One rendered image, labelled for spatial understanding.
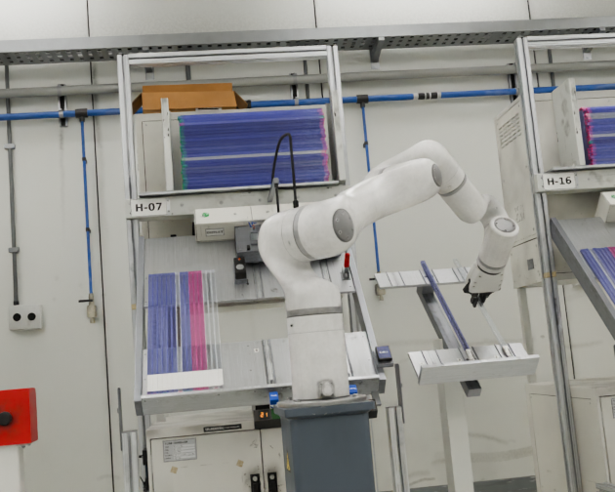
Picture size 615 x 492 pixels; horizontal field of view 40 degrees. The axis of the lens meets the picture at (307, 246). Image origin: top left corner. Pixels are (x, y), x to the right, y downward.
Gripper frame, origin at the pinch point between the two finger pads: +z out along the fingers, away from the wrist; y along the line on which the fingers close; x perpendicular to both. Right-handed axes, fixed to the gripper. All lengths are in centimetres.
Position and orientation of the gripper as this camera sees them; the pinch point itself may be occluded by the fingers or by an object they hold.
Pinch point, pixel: (477, 299)
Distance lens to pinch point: 265.2
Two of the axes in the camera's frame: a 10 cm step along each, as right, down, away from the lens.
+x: 1.8, 7.1, -6.8
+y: -9.8, 0.6, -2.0
